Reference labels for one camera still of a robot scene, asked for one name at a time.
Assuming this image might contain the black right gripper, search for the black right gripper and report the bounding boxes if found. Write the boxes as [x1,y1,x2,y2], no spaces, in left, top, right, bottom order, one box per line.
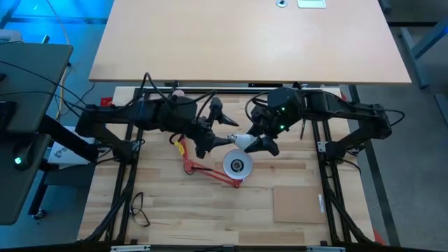
[244,103,292,158]

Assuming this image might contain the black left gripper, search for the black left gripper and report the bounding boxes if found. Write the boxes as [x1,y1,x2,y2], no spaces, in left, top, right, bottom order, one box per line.
[190,97,240,159]

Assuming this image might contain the white lightbulb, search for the white lightbulb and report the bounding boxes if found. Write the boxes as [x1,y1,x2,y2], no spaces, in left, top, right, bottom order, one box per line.
[227,133,259,151]

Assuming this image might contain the red desk lamp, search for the red desk lamp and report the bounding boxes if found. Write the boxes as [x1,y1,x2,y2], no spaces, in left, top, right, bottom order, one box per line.
[173,132,254,190]

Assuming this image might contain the brown cardboard sheet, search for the brown cardboard sheet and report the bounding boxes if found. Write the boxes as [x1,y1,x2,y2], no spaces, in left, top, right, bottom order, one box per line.
[272,185,328,225]

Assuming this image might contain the light wood desk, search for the light wood desk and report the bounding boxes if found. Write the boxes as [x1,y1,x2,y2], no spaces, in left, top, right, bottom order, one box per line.
[87,0,412,87]

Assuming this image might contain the black floor strip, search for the black floor strip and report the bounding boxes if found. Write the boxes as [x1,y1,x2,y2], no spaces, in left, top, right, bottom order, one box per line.
[348,83,402,248]

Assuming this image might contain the white rectangular desk plate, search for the white rectangular desk plate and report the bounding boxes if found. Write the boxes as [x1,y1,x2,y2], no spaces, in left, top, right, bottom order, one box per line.
[296,0,327,9]

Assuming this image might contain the black slanted support beam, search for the black slanted support beam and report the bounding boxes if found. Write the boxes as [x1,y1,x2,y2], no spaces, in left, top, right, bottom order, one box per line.
[36,114,101,164]

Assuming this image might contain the white printed box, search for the white printed box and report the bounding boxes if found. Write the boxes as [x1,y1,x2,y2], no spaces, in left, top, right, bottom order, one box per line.
[46,125,97,166]

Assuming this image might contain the grey metal desk leg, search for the grey metal desk leg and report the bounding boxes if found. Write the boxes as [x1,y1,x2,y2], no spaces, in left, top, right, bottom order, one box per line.
[379,0,448,90]
[433,92,448,126]

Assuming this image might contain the black side desk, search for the black side desk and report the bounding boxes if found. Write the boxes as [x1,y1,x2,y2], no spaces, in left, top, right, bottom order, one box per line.
[0,43,74,227]

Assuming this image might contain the black computer mouse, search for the black computer mouse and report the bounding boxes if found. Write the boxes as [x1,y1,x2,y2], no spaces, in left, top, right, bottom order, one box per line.
[12,143,35,172]

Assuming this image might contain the black flat device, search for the black flat device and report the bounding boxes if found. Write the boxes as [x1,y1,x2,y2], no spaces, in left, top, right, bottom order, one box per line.
[0,100,17,132]

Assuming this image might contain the black aluminium frame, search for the black aluminium frame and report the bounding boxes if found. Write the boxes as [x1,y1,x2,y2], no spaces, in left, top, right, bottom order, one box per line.
[77,80,377,246]

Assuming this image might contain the thin black cable loop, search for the thin black cable loop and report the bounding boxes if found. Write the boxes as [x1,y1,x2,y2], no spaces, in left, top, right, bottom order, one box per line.
[129,191,152,228]

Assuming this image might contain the silver metal bracket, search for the silver metal bracket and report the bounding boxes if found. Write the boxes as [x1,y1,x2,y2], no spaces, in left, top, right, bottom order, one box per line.
[305,245,347,252]
[110,244,152,252]

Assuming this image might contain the yellow cable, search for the yellow cable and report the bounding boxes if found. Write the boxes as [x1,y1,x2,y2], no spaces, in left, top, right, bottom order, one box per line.
[44,0,71,122]

